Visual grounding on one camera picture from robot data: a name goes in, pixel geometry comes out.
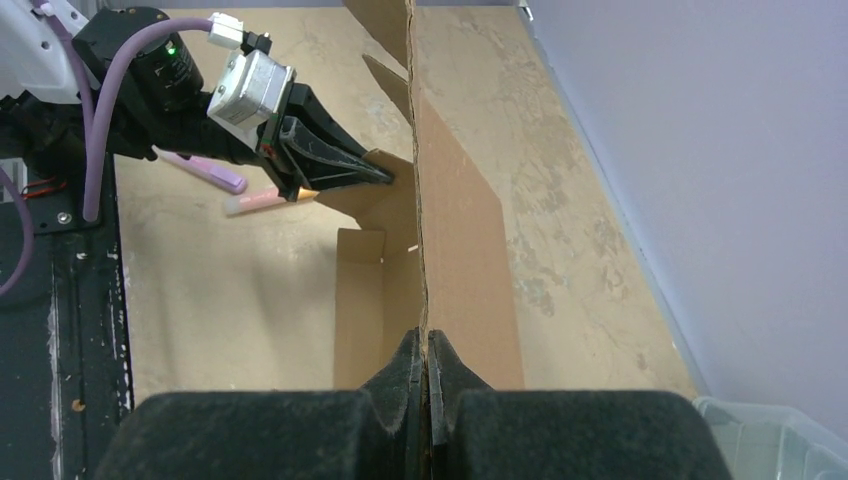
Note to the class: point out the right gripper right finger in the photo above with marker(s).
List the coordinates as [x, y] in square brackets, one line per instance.
[478, 432]

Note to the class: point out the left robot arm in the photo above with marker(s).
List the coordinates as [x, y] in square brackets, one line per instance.
[135, 82]

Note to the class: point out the purple highlighter marker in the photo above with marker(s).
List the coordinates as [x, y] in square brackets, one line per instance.
[208, 171]

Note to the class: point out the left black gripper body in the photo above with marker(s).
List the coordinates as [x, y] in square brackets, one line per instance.
[288, 168]

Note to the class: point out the brown cardboard box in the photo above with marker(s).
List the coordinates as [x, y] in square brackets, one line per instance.
[428, 252]

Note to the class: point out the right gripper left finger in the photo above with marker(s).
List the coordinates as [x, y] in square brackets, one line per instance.
[366, 433]

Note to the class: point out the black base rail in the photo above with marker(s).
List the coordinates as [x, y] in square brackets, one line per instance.
[66, 380]

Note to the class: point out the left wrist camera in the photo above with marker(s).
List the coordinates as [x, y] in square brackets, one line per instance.
[250, 90]

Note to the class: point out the orange pink highlighter marker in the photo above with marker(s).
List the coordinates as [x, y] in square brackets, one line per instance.
[262, 200]

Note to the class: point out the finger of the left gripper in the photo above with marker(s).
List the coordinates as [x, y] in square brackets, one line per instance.
[331, 185]
[337, 155]

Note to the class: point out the translucent green plastic toolbox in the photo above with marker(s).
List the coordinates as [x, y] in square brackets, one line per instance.
[773, 442]

